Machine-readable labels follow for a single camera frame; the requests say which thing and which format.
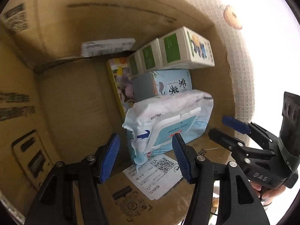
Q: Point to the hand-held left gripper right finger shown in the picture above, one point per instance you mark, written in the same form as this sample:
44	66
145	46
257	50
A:
181	159

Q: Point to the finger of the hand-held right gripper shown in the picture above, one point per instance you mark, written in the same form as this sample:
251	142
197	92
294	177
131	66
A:
222	137
234	124

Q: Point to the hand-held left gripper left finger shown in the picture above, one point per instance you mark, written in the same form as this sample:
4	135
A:
110	157

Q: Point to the light blue wet wipes pack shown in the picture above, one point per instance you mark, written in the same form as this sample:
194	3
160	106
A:
164	112

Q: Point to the brown cardboard box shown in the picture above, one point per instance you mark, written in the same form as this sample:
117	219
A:
70	93

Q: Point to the person's right hand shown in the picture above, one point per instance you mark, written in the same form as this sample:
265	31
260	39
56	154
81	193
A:
267	193

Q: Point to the white shipping label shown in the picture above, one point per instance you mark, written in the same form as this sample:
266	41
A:
154	180

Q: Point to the light blue tissue box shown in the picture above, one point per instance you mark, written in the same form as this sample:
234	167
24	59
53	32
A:
168	84

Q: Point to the colourful yellow-edged box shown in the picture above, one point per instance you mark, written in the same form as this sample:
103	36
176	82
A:
119	79

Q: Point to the green and white carton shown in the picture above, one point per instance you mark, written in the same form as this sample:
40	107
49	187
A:
134	64
150	56
178	49

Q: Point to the white barcode label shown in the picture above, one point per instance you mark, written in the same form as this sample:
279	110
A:
107	46

